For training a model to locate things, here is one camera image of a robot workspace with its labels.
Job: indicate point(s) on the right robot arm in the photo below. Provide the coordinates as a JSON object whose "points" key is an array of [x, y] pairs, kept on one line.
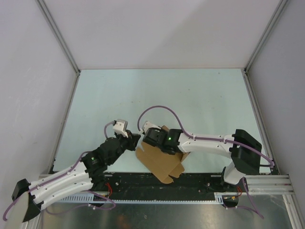
{"points": [[243, 150]]}

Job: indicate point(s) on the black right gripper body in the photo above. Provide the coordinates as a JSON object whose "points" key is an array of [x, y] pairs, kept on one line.
{"points": [[160, 130]]}

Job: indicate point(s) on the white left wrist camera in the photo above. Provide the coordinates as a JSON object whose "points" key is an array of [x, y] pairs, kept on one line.
{"points": [[120, 127]]}

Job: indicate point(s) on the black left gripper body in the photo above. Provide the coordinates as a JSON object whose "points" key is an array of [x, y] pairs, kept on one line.
{"points": [[123, 147]]}

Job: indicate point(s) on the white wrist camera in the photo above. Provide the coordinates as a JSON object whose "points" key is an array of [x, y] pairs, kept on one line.
{"points": [[120, 127], [146, 126]]}

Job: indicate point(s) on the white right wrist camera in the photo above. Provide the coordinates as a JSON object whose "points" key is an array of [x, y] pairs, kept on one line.
{"points": [[146, 126]]}

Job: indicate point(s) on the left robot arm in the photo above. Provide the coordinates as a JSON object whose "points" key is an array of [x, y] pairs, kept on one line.
{"points": [[86, 174]]}

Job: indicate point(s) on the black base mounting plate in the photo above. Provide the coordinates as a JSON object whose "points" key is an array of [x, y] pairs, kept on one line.
{"points": [[209, 181]]}

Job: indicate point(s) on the brown cardboard paper box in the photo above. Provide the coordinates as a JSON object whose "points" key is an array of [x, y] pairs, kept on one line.
{"points": [[161, 164]]}

